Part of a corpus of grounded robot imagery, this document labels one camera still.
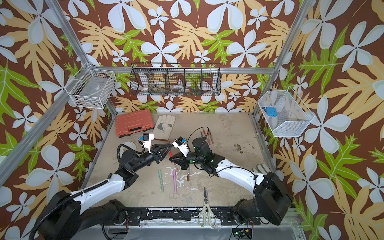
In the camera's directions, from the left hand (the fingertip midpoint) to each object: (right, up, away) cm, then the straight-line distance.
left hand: (171, 144), depth 72 cm
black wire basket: (0, +40, +26) cm, 48 cm away
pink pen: (0, -23, +15) cm, 27 cm away
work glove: (+53, -17, +19) cm, 59 cm away
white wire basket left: (-46, +30, +13) cm, 57 cm away
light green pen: (-8, -23, +14) cm, 28 cm away
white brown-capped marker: (+8, -21, +15) cm, 27 cm away
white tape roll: (-34, -3, +34) cm, 48 cm away
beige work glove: (-11, +9, +39) cm, 42 cm away
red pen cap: (0, -5, +1) cm, 5 cm away
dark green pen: (+17, +3, +36) cm, 40 cm away
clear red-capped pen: (+22, +3, +36) cm, 42 cm away
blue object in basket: (+56, +18, +15) cm, 61 cm away
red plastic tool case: (-32, +12, +36) cm, 50 cm away
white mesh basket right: (+64, +16, +12) cm, 67 cm away
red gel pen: (+2, -12, +3) cm, 12 cm away
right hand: (-1, -7, +3) cm, 8 cm away
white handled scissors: (+20, -37, +4) cm, 42 cm away
